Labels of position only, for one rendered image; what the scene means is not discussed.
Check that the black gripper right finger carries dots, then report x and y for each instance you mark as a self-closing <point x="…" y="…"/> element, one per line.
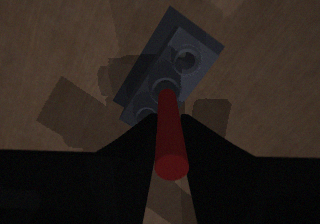
<point x="229" y="185"/>

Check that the dark red peg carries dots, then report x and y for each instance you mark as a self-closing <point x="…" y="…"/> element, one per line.
<point x="171" y="161"/>

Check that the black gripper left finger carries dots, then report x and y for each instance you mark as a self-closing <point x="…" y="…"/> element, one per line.
<point x="113" y="181"/>

